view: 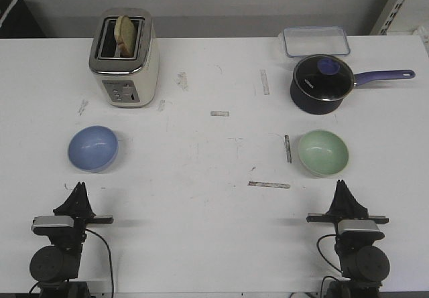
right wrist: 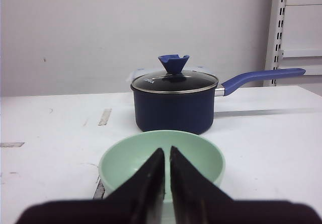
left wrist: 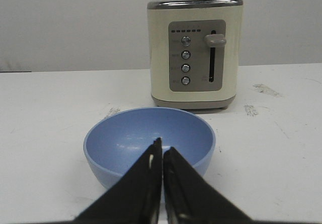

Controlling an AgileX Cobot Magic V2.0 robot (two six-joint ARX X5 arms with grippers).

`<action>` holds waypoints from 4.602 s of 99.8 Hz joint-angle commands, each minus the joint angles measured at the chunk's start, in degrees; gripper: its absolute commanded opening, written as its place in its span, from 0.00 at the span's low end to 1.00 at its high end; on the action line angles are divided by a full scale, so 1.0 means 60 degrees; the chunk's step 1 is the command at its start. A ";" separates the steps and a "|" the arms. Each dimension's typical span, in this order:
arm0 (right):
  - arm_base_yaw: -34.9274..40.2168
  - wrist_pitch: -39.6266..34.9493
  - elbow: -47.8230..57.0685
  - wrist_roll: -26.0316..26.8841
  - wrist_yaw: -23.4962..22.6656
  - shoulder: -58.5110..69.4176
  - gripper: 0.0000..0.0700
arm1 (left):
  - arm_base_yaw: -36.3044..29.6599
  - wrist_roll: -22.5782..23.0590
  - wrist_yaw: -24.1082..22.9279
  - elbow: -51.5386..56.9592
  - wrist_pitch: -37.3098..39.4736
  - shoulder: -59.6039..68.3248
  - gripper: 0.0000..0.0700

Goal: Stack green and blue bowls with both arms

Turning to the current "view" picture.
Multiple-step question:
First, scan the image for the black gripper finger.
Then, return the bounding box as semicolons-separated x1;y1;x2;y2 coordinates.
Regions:
81;183;96;216
342;180;369;218
327;180;343;216
53;182;82;215

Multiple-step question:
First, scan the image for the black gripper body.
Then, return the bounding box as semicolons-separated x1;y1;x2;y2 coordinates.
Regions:
52;215;114;235
307;213;389;230

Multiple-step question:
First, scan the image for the green bowl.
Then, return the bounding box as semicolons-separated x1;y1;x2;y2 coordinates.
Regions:
298;130;349;177

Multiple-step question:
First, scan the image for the blue bowl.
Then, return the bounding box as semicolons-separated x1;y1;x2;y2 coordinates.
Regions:
68;125;119;173

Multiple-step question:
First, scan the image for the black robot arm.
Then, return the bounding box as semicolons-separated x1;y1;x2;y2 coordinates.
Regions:
29;182;115;297
306;180;390;297

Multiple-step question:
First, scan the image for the dark blue saucepan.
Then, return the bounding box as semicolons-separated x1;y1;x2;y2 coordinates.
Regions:
290;70;416;115

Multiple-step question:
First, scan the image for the glass pot lid blue knob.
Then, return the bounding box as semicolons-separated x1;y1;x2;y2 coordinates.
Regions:
294;54;355;101

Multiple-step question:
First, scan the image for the cream and chrome toaster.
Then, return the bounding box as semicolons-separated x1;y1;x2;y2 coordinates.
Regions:
88;7;160;108

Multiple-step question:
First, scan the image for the clear plastic container blue rim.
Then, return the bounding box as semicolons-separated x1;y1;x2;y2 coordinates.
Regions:
278;26;351;58

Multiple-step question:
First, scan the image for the toasted bread slice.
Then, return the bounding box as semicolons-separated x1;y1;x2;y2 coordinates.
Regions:
114;15;137;58

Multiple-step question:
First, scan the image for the white slotted shelf upright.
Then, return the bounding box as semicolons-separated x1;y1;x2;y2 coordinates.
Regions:
369;0;405;35

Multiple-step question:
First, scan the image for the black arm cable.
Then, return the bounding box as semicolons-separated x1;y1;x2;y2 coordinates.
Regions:
316;233;343;298
83;229;115;295

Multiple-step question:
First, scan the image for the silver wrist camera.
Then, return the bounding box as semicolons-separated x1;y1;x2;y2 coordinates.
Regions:
337;219;385;241
31;216;74;235

